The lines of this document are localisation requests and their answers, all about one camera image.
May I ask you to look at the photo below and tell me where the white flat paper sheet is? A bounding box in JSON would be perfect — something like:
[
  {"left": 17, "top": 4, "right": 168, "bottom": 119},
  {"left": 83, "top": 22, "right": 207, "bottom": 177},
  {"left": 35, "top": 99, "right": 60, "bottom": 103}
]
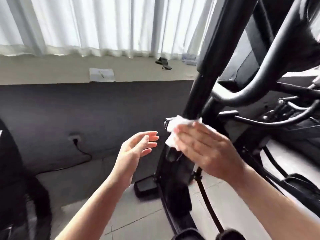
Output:
[{"left": 88, "top": 67, "right": 116, "bottom": 83}]

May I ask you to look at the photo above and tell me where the person's left hand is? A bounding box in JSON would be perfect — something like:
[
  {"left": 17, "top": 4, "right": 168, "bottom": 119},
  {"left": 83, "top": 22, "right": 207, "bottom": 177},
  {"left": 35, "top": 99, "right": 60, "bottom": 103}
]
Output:
[{"left": 110, "top": 130, "right": 160, "bottom": 189}]

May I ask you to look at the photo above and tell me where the person's right forearm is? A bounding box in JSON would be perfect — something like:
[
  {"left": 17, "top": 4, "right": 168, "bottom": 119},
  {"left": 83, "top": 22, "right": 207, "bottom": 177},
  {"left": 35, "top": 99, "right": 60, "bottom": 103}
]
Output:
[{"left": 229, "top": 165, "right": 320, "bottom": 240}]

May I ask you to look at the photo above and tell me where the black elliptical machine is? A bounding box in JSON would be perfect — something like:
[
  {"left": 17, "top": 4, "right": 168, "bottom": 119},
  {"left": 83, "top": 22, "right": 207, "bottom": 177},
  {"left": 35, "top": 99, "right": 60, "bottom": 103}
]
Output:
[{"left": 133, "top": 0, "right": 320, "bottom": 240}]

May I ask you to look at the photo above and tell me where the white wall socket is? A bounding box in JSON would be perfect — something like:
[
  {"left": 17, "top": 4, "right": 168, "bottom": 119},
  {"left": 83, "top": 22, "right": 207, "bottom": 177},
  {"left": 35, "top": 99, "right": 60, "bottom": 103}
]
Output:
[{"left": 68, "top": 134, "right": 82, "bottom": 146}]

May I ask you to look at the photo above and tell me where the person's left forearm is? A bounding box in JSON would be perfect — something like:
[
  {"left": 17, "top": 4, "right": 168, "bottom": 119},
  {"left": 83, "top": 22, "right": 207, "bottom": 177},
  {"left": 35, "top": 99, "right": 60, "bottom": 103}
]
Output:
[{"left": 54, "top": 175, "right": 132, "bottom": 240}]

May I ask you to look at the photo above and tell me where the blue wipes pack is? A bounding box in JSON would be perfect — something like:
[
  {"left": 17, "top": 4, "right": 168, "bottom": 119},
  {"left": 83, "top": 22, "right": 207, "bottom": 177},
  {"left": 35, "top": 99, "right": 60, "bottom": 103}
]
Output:
[{"left": 181, "top": 53, "right": 199, "bottom": 66}]

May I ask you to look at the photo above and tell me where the white curtain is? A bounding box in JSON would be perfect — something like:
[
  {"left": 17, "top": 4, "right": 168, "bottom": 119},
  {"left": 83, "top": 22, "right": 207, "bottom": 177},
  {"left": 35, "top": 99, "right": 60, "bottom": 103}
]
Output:
[{"left": 0, "top": 0, "right": 218, "bottom": 61}]

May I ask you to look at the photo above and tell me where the black socket cable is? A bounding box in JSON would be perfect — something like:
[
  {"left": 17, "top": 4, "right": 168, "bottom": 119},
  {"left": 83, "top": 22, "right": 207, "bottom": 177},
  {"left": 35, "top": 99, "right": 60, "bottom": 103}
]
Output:
[{"left": 34, "top": 140, "right": 94, "bottom": 176}]

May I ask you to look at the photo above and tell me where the black fabric strap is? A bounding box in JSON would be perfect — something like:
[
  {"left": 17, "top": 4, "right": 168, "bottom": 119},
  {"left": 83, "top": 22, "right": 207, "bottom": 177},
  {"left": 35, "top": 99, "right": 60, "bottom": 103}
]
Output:
[{"left": 155, "top": 57, "right": 173, "bottom": 71}]

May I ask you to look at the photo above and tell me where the person's right hand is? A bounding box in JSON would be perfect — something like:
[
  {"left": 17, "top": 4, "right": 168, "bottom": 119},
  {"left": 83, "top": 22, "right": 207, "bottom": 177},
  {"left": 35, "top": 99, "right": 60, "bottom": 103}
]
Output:
[{"left": 172, "top": 120, "right": 249, "bottom": 186}]

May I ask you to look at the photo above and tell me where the white wet wipe sheet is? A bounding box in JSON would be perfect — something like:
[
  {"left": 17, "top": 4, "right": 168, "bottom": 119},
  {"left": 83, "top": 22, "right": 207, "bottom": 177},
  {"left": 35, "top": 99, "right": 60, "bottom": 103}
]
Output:
[{"left": 164, "top": 115, "right": 204, "bottom": 151}]

